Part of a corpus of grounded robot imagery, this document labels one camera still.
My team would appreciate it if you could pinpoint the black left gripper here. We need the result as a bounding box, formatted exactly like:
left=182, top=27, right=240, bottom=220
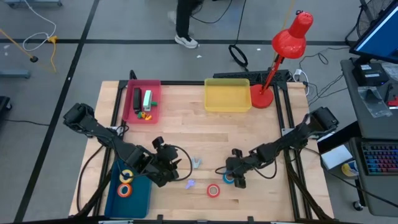
left=141, top=136, right=183, bottom=188

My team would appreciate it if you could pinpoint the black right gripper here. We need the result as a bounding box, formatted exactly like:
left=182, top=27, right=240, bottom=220
left=224, top=148, right=265, bottom=190

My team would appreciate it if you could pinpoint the orange tape roll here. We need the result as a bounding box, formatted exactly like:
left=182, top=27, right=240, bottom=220
left=117, top=182, right=133, bottom=198

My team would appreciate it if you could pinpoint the mint green stapler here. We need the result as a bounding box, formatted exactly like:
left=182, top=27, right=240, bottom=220
left=142, top=90, right=154, bottom=112

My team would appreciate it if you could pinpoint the red tape roll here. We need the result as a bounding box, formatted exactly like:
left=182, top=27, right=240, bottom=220
left=206, top=184, right=221, bottom=198

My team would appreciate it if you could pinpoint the black stapler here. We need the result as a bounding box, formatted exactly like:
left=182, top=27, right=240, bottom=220
left=132, top=87, right=143, bottom=113

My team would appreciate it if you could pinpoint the blue plastic bin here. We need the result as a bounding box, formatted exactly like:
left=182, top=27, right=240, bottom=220
left=104, top=159, right=154, bottom=220

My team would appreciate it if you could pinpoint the pink plastic bin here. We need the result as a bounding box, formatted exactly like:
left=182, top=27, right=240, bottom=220
left=121, top=79, right=162, bottom=125

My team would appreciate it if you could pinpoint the yellow plastic bin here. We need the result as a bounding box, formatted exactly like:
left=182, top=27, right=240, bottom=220
left=204, top=78, right=252, bottom=113

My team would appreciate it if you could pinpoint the black power strip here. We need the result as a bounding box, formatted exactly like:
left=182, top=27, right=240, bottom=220
left=213, top=69, right=292, bottom=83

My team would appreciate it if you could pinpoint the white box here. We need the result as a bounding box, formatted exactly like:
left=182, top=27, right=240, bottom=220
left=320, top=144, right=354, bottom=170

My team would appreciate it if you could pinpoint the white power adapter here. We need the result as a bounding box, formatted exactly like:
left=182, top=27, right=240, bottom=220
left=294, top=68, right=310, bottom=96

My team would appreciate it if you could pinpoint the grey desk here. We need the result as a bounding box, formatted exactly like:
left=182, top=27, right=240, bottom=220
left=340, top=57, right=398, bottom=217

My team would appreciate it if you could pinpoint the red desk lamp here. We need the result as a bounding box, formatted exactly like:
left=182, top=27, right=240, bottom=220
left=250, top=10, right=314, bottom=110

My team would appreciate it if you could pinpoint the backlit keyboard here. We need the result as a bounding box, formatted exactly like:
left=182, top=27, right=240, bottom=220
left=361, top=143, right=398, bottom=177

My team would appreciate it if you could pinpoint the person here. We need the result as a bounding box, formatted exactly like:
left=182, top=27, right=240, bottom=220
left=167, top=0, right=205, bottom=50

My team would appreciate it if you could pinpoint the clear plastic bag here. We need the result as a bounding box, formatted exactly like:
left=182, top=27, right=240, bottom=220
left=357, top=86, right=393, bottom=118

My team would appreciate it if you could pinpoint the black mini computer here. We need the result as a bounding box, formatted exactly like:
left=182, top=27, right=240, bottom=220
left=352, top=63, right=389, bottom=87

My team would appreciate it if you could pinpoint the computer monitor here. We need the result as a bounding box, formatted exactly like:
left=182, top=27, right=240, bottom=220
left=349, top=0, right=398, bottom=65

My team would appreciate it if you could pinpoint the black floor fan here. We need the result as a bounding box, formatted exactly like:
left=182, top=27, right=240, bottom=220
left=356, top=0, right=396, bottom=38

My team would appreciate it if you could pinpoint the black table frame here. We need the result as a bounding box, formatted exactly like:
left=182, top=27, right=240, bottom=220
left=70, top=79, right=335, bottom=224

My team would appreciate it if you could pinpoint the black cable coil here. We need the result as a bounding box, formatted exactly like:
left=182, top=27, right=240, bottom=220
left=228, top=44, right=249, bottom=72

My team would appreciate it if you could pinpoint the yellow hanging cable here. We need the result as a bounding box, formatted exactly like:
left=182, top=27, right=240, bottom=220
left=280, top=0, right=296, bottom=30

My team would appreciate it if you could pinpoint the yellow floor cable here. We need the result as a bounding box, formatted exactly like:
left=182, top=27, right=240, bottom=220
left=46, top=35, right=59, bottom=74

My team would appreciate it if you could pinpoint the yellow cord with black foot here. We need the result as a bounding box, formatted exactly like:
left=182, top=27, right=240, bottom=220
left=0, top=27, right=40, bottom=63

